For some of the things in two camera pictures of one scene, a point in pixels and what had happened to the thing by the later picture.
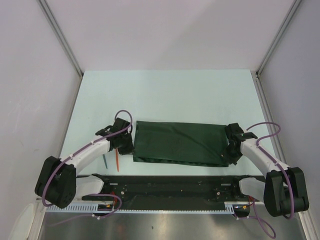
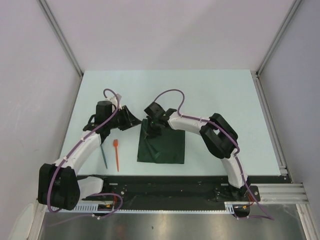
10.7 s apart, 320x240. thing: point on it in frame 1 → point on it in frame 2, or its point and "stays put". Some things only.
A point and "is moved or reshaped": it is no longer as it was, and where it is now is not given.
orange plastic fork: [117, 160] stays put
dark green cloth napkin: [192, 143] is moved or reshaped
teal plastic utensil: [105, 161] stays put
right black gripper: [232, 159] → [151, 134]
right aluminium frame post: [281, 29] stays put
